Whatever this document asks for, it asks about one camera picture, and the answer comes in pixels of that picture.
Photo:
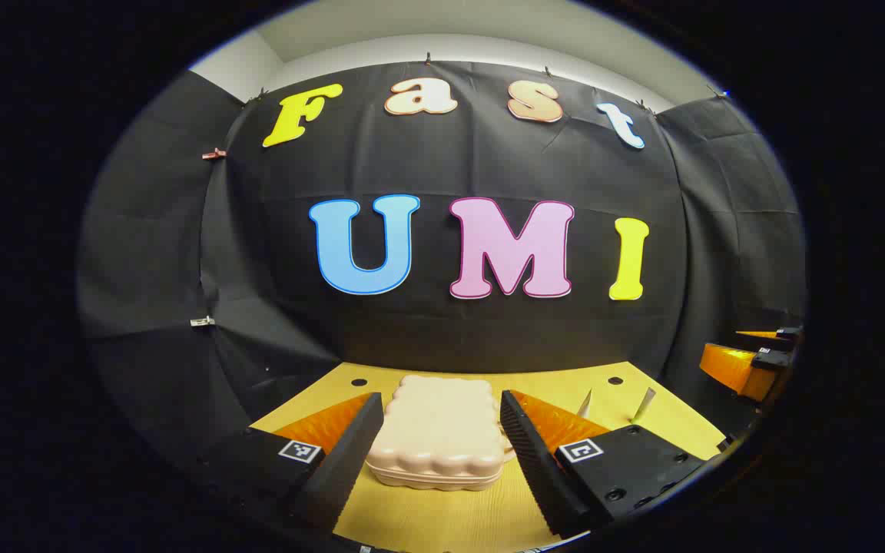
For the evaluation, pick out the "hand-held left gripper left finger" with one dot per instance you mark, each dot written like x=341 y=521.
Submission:
x=343 y=468

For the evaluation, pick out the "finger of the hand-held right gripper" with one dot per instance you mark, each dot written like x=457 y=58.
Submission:
x=784 y=338
x=734 y=372

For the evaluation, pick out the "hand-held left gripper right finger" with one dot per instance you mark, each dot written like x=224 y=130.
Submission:
x=538 y=468

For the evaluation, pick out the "pink hard-shell suitcase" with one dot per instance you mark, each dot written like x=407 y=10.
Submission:
x=439 y=430

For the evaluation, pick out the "silver metal clip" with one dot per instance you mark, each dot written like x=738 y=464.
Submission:
x=202 y=321

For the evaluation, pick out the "black backdrop cloth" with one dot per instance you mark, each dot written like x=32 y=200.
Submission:
x=381 y=161

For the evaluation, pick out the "copper clip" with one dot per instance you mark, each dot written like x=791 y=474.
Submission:
x=213 y=153

